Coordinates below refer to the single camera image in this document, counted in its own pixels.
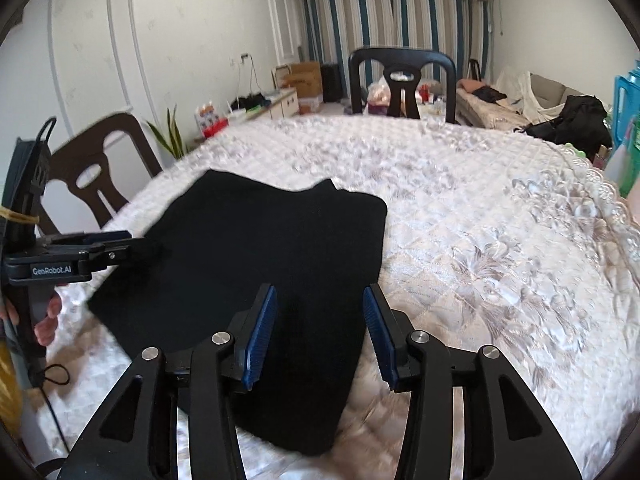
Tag black clothes pile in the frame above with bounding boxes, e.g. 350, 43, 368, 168
525, 96, 613, 160

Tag striped blue beige curtain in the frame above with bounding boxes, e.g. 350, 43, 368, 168
294, 0, 489, 91

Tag cardboard box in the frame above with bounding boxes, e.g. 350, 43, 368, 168
272, 61, 323, 115

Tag low white cabinet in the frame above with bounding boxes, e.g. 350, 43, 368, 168
227, 88, 299, 125

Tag dark wooden chair far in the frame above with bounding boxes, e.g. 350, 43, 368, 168
348, 47, 458, 124

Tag red white tissue box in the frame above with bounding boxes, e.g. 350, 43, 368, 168
194, 102, 229, 139

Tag black speaker box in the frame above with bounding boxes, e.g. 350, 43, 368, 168
320, 63, 344, 103

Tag dark wooden chair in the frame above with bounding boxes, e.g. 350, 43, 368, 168
348, 47, 458, 124
49, 112, 162, 228

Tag black pants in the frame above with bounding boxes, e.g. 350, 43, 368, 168
88, 170, 387, 456

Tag black phone on gripper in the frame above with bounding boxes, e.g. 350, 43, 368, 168
1, 117, 56, 257

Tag green snake plant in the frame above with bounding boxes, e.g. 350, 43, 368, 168
145, 106, 189, 160

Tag beige sofa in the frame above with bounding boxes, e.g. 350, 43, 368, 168
457, 70, 584, 131

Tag person left hand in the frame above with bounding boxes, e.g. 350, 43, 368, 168
0, 291, 64, 348

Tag dark wooden chair near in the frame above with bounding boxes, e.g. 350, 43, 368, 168
49, 112, 162, 228

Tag white quilted floral bedspread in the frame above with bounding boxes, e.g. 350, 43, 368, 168
19, 112, 640, 480

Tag blue thermos jug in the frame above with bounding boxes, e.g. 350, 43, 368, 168
611, 61, 640, 148

